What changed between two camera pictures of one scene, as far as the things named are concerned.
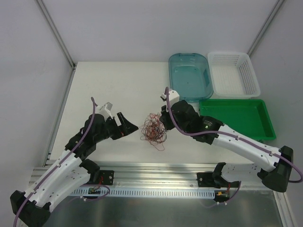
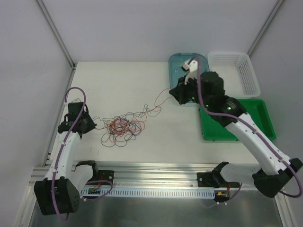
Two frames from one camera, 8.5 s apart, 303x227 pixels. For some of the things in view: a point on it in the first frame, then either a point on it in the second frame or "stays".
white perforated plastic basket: [233, 74] stays
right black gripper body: [167, 118] -> [181, 92]
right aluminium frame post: [263, 30] stays
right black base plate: [206, 179] stays
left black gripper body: [119, 126] -> [87, 124]
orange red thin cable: [154, 131] -> [126, 126]
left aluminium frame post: [57, 33] stays
